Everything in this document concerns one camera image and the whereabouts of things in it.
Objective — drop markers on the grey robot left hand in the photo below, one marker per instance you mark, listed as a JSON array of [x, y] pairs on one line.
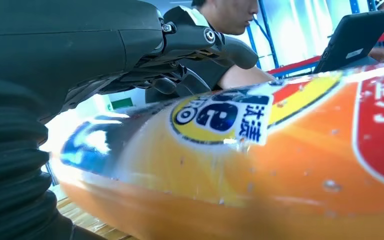
[[62, 49]]

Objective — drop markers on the orange detergent bottle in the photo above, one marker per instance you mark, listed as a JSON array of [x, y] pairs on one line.
[[278, 165]]

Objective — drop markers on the person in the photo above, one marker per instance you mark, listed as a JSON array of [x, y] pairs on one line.
[[231, 16]]

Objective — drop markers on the tablet in blue case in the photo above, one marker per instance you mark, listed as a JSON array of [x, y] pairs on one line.
[[354, 36]]

